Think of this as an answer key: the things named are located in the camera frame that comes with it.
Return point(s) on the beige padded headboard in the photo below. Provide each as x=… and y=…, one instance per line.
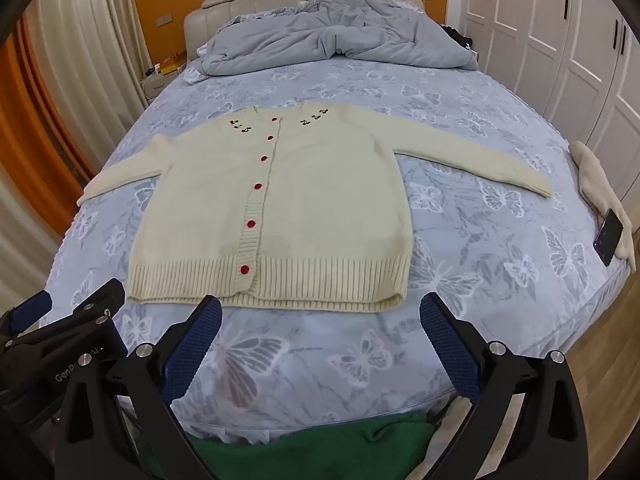
x=240, y=5

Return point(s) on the cream cloth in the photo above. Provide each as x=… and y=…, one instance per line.
x=600, y=185

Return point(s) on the white patterned pillow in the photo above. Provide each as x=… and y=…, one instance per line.
x=195, y=72

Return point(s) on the dark clothes pile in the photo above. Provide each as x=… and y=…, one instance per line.
x=457, y=37

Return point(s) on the orange and white curtain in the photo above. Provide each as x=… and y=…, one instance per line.
x=85, y=35

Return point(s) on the grey duvet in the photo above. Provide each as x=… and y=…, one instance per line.
x=340, y=32

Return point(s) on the green cloth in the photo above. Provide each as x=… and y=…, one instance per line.
x=310, y=447

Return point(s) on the cream knit cardigan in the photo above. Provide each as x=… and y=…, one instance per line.
x=310, y=210

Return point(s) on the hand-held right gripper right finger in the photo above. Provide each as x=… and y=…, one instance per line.
x=450, y=347

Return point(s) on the bedside table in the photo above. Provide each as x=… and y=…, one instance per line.
x=160, y=77

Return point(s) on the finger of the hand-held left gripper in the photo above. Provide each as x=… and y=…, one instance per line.
x=31, y=307
x=107, y=296

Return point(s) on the black smartphone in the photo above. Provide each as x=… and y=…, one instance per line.
x=608, y=236

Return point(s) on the bed with butterfly sheet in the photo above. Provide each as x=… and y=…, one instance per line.
x=450, y=220

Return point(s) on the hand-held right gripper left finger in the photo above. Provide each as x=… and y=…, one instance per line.
x=194, y=347

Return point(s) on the white wardrobe doors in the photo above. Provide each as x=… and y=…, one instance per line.
x=560, y=45

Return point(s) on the white wall switch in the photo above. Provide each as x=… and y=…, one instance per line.
x=162, y=21

